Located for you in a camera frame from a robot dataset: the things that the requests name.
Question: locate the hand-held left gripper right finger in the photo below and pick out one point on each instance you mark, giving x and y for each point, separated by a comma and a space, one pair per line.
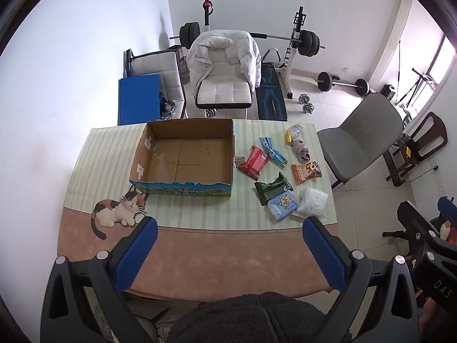
323, 253

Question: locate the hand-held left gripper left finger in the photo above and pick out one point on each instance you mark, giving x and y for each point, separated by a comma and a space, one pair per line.
137, 246

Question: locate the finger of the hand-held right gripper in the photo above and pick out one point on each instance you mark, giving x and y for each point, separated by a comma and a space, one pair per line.
417, 221
448, 205

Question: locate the white soft bag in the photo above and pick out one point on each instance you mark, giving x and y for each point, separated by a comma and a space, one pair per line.
312, 202

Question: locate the blue tissue pack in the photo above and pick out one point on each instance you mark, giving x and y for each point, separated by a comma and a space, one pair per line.
284, 205

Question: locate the green snack packet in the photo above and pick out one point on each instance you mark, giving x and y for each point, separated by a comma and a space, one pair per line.
273, 187

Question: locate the orange panda print packet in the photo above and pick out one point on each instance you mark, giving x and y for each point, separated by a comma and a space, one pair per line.
305, 172

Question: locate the purple cloth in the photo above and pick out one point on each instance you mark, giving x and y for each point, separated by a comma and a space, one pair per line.
301, 152

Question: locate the cardboard box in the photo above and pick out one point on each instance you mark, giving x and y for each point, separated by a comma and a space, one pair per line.
185, 153

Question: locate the long blue snack packet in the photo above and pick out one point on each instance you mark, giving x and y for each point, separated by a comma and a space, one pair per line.
273, 152

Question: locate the red snack packet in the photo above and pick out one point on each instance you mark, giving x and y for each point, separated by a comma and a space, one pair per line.
253, 160

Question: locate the silver yellow scrub sponge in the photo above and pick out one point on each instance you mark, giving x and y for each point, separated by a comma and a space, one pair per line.
293, 132

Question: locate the striped cat print table mat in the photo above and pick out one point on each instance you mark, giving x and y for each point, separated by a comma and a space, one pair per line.
200, 243

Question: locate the brown wooden chair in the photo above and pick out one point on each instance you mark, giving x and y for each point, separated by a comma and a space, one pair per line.
433, 134

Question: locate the dark fleece garment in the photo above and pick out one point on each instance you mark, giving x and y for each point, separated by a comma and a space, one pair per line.
250, 321

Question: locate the grey chair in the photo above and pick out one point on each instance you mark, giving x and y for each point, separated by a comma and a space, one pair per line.
367, 128

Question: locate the small black box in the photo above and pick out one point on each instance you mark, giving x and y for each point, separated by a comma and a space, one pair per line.
387, 92

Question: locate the black tripod stand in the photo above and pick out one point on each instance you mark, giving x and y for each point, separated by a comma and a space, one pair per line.
423, 77

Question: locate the metal weight plates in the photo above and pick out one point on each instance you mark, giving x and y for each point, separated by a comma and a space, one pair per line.
167, 107

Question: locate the small metal dumbbell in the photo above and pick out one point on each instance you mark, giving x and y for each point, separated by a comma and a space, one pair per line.
308, 108
210, 113
304, 98

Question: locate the black blue weight bench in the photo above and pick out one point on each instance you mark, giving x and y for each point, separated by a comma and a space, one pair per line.
271, 96

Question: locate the short barbell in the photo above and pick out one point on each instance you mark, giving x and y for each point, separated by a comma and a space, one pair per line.
324, 81

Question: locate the white padded chair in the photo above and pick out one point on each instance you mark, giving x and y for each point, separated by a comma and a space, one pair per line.
223, 91
153, 64

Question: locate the blue air pump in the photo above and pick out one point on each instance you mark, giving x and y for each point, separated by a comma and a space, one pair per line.
127, 62

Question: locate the white barbell rack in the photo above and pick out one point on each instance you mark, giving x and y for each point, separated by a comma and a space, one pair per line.
294, 43

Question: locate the white puffer jacket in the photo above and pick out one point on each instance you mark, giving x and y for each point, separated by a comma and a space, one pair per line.
246, 50

